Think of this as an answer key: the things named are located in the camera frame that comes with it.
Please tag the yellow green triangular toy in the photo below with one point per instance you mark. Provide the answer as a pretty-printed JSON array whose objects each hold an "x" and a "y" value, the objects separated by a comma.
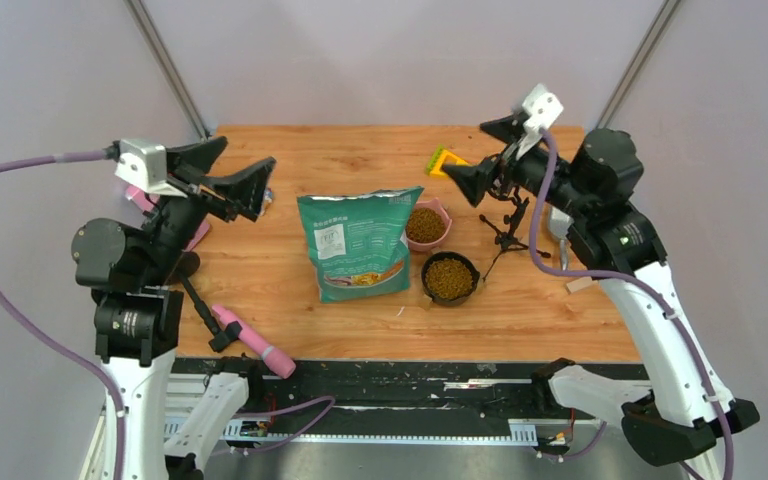
[{"x": 442, "y": 156}]

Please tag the small beige tape piece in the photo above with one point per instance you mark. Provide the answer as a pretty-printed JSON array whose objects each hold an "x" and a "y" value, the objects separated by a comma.
[{"x": 579, "y": 284}]

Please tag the green dog food bag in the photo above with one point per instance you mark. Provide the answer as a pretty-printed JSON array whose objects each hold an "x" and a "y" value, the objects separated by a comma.
[{"x": 357, "y": 243}]

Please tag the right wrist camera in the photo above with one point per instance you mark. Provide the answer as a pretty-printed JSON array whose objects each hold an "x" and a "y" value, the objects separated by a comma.
[{"x": 538, "y": 111}]

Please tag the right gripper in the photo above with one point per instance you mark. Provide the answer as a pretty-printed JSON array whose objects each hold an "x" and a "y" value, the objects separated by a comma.
[{"x": 475, "y": 177}]

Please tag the brown dog food kibble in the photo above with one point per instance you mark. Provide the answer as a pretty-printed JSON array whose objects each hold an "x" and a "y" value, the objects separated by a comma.
[{"x": 447, "y": 278}]

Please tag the black pet bowl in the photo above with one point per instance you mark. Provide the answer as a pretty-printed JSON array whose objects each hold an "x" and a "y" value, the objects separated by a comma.
[{"x": 449, "y": 278}]

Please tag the black mounting rail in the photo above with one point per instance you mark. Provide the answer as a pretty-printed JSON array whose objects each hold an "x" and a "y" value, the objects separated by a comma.
[{"x": 392, "y": 401}]

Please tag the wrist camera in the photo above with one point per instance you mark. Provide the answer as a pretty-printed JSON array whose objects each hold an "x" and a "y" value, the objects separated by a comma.
[
  {"x": 538, "y": 111},
  {"x": 142, "y": 163}
]

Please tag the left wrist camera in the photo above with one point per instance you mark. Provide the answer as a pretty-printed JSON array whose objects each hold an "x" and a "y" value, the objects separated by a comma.
[{"x": 142, "y": 163}]

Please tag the silver metal scoop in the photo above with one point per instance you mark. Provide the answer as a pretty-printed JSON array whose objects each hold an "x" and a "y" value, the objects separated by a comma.
[{"x": 558, "y": 224}]

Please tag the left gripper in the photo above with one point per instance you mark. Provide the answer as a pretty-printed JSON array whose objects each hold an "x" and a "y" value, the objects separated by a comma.
[{"x": 242, "y": 189}]

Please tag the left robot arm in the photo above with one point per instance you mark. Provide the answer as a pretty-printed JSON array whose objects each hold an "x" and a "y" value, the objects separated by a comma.
[{"x": 128, "y": 271}]

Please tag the pink pet bowl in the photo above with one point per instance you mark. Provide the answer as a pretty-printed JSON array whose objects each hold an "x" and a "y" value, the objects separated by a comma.
[{"x": 428, "y": 225}]

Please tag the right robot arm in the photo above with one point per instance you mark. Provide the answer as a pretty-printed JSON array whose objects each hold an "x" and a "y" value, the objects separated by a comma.
[{"x": 685, "y": 410}]

